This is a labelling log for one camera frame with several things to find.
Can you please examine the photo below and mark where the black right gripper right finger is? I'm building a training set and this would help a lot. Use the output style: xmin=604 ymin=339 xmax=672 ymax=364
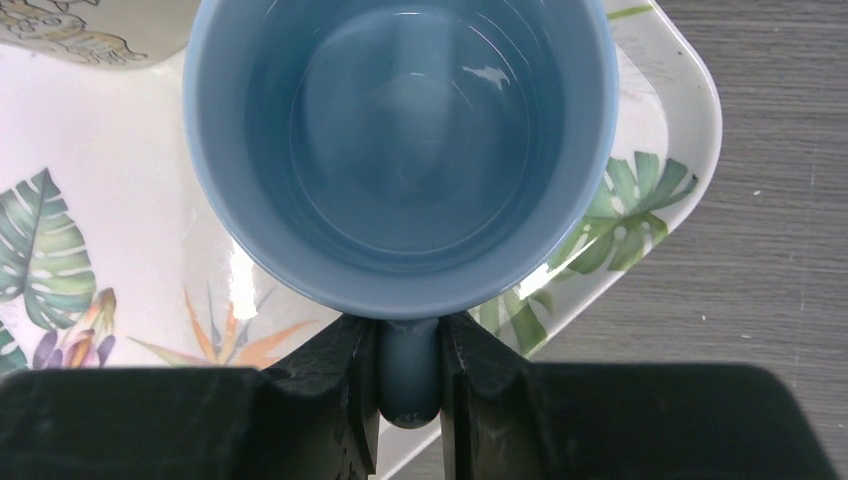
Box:
xmin=438 ymin=313 xmax=837 ymax=479

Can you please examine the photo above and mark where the light blue mug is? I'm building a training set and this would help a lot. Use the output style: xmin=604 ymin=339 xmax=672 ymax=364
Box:
xmin=183 ymin=1 xmax=619 ymax=429

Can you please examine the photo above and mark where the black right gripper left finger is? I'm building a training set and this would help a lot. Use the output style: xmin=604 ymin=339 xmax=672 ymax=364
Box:
xmin=1 ymin=315 xmax=379 ymax=479

